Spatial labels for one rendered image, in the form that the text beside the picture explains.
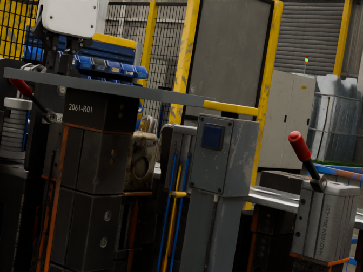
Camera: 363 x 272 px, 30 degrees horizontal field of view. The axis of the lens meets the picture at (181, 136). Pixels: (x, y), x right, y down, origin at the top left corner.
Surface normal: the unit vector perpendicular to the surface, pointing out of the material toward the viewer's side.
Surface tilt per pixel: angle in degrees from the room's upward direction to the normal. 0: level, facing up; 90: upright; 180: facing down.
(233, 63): 91
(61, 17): 90
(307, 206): 90
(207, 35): 91
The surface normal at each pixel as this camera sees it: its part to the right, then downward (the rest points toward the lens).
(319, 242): -0.60, -0.05
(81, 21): 0.61, 0.12
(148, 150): 0.79, 0.15
